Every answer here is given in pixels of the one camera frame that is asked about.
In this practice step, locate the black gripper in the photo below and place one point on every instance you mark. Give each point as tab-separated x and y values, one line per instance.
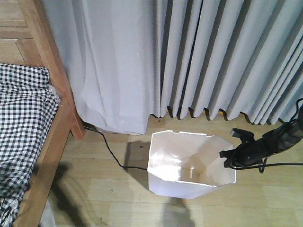
249	152

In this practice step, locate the white plastic trash bin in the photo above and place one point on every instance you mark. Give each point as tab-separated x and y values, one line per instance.
187	165

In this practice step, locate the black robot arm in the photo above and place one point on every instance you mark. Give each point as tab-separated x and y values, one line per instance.
281	139

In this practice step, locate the grey pleated curtain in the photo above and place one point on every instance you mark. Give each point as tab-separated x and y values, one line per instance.
236	56

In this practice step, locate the white sheer curtain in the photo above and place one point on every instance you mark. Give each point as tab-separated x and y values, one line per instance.
110	52

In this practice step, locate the grey round rug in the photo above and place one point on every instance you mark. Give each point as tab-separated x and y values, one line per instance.
47	218

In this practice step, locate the checkered duvet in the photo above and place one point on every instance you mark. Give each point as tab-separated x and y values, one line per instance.
25	119

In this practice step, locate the checkered pillow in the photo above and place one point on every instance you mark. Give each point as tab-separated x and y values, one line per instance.
13	75

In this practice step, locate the wooden bed frame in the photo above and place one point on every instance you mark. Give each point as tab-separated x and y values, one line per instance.
26	39

